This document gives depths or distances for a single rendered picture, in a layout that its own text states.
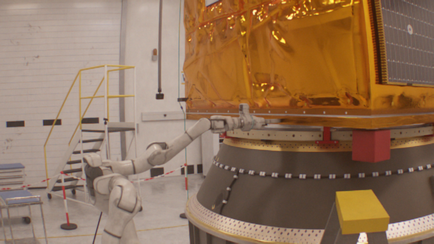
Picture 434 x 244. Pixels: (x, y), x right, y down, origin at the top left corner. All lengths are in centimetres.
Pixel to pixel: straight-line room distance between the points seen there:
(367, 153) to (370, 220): 65
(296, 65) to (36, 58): 797
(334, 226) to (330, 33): 86
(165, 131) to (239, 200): 804
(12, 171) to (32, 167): 315
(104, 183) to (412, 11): 166
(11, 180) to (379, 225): 580
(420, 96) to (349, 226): 108
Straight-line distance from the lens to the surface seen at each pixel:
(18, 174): 640
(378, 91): 175
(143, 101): 998
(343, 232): 118
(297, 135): 212
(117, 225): 153
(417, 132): 227
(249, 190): 223
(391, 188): 210
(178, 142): 198
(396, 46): 184
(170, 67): 1028
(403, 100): 192
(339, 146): 211
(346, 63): 175
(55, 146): 945
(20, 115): 938
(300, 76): 200
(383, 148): 181
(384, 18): 180
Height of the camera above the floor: 186
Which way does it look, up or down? 2 degrees down
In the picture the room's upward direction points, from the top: 1 degrees counter-clockwise
